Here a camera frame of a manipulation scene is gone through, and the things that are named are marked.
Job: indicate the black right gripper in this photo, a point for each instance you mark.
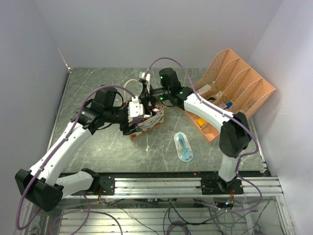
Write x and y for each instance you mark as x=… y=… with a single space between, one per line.
x=146 y=96

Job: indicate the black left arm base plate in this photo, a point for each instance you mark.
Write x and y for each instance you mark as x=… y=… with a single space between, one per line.
x=101 y=183

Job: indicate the aluminium mounting rail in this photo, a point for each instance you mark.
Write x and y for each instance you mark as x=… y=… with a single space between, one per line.
x=186 y=187

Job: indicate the yellow block in organizer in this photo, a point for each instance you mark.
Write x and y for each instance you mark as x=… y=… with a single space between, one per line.
x=201 y=122

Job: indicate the watermelon canvas bag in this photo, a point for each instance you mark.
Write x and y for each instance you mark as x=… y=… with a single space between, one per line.
x=149 y=122

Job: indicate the orange plastic desk organizer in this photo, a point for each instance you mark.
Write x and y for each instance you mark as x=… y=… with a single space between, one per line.
x=230 y=79

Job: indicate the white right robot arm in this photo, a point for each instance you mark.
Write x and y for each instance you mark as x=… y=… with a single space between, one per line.
x=233 y=128

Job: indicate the blue box in organizer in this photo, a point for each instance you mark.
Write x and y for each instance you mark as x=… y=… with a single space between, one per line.
x=229 y=104

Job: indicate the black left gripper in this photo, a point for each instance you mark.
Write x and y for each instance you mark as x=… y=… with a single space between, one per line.
x=126 y=129

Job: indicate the blue correction tape package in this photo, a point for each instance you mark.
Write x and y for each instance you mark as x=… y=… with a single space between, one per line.
x=183 y=148

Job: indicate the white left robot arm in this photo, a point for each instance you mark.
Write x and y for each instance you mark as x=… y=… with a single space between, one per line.
x=42 y=184

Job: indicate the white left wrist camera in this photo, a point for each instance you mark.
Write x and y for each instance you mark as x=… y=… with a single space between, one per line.
x=135 y=110

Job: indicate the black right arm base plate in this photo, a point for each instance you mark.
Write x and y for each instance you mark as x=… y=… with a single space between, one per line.
x=216 y=186

